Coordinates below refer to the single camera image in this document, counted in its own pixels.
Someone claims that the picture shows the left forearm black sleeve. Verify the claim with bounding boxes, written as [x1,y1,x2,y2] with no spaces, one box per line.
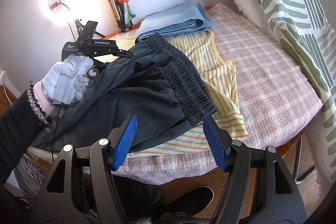
[1,81,54,184]

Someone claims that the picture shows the folded tripod with floral cloth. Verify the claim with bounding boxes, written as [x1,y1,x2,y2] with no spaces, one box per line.
[109,0,136,32]

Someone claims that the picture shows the dark green pants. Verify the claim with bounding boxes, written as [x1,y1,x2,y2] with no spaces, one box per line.
[33,34,217,152]

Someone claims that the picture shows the white wall plug with cable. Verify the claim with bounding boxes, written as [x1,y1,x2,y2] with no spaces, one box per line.
[0,71,12,105]

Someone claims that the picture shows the folded blue jeans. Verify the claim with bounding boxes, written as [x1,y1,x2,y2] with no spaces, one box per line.
[135,0,213,42]

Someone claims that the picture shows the left hand white glove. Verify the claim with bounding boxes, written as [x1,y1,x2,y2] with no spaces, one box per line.
[41,53,93,105]

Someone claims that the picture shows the green white patterned pillow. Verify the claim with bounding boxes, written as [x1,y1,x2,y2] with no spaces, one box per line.
[234,0,335,182]

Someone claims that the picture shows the pink checked blanket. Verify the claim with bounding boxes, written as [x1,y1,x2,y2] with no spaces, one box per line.
[118,3,322,185]

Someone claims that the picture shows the black tripod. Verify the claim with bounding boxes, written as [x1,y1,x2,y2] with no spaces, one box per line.
[73,19,105,42]

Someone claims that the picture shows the ring light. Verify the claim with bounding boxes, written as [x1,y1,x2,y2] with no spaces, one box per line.
[38,0,76,28]

